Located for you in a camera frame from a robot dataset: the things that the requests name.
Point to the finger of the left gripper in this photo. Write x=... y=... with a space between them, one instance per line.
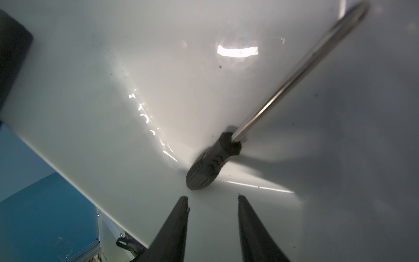
x=15 y=43

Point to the white plastic storage box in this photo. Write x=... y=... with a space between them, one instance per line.
x=121 y=97

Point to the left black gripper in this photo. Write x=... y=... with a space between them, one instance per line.
x=131 y=245

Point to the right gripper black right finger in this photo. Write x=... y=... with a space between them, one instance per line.
x=256 y=243

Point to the black ribbed handle screwdriver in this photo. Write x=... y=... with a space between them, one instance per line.
x=208 y=165

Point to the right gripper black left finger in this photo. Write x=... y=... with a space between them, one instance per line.
x=169 y=244

